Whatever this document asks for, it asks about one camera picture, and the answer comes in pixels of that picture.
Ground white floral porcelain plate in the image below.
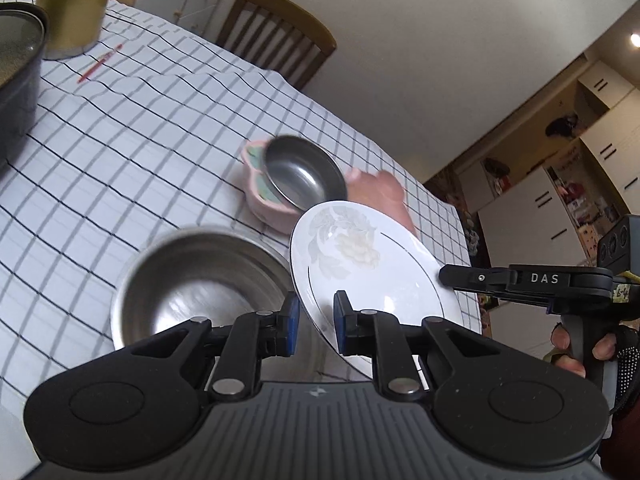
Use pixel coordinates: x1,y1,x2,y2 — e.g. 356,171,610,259
290,200,482,382

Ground large stainless steel bowl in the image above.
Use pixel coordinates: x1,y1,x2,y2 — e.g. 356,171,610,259
109,225,321,376

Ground small steel bowl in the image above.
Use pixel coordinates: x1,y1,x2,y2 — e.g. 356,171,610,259
262,136,348,212

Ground pink bear-shaped plate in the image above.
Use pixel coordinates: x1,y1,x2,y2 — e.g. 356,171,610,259
345,168,416,236

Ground white kitchen cabinets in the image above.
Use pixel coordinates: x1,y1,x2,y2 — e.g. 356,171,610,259
454,58,639,266

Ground right hand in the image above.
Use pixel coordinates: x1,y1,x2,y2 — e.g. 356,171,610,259
550,323,616,378

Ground pink kids bowl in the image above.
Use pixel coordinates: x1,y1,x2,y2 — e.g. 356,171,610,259
241,141,302,235

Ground white black grid tablecloth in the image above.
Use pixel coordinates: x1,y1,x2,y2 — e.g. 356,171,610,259
0,0,484,461

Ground brown wooden chair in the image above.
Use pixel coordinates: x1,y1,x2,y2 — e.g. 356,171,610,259
216,0,337,90

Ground red pen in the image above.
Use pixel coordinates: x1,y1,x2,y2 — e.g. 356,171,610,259
77,42,124,84

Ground black cooking pot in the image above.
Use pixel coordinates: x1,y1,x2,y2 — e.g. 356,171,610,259
0,2,49,167

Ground gold thermos jug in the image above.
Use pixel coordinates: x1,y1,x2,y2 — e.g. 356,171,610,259
36,0,107,60

